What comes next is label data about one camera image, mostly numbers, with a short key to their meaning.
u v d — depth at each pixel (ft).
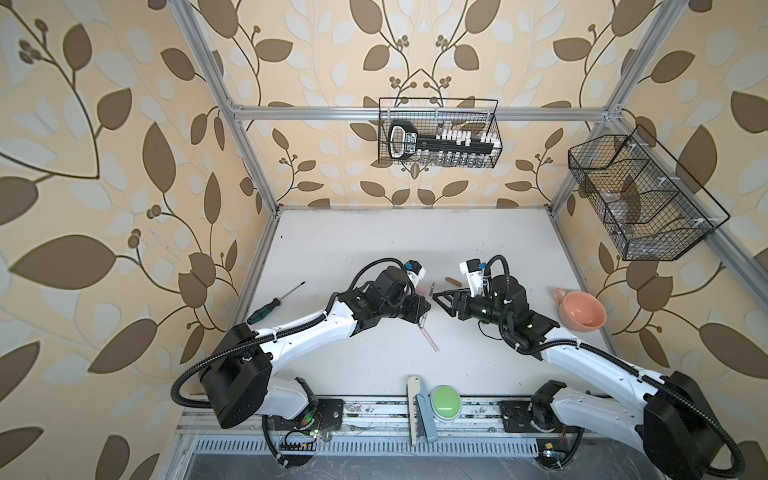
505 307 1.98
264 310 3.00
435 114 2.93
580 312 2.99
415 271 2.37
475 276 2.35
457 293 2.28
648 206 2.41
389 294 2.05
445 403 2.48
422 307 2.27
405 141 2.76
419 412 2.37
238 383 1.37
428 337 2.89
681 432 1.31
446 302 2.42
